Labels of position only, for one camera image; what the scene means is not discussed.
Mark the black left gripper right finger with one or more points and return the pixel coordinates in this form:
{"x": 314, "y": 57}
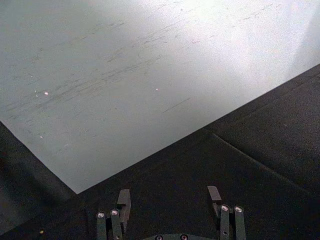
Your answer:
{"x": 226, "y": 220}

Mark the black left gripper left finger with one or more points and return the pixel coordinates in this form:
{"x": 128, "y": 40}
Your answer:
{"x": 125, "y": 200}

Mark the black table cloth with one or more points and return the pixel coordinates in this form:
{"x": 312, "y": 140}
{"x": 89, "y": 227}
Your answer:
{"x": 200, "y": 175}

